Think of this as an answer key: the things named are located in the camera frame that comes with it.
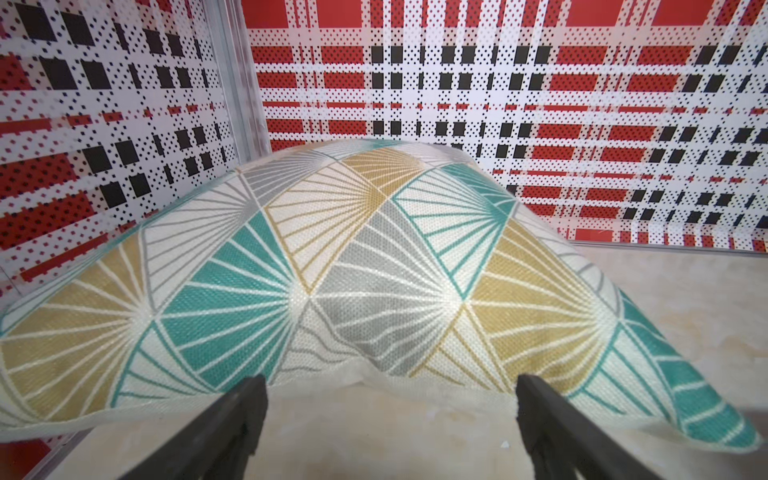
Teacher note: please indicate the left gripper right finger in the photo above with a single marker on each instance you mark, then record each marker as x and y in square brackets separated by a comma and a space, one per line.
[563, 443]

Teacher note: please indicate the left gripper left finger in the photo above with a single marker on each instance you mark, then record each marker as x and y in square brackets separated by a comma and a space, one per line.
[218, 443]

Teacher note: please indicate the patterned teal yellow pillow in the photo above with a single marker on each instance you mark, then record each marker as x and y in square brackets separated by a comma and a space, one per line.
[400, 265]

